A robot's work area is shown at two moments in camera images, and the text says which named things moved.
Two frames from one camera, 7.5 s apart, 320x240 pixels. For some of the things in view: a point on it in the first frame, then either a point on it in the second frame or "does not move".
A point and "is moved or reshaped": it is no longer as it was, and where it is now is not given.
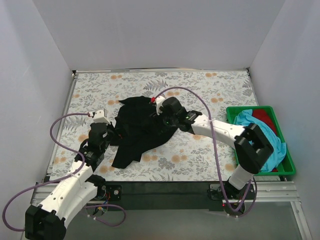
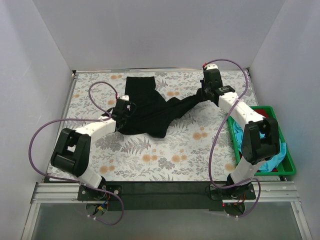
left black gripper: (110, 130) → (124, 116)
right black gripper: (160, 116) → (205, 90)
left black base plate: (109, 192) does not move
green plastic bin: (288, 167) does not move
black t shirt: (136, 126) is moved or reshaped
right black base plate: (215, 192) does not move
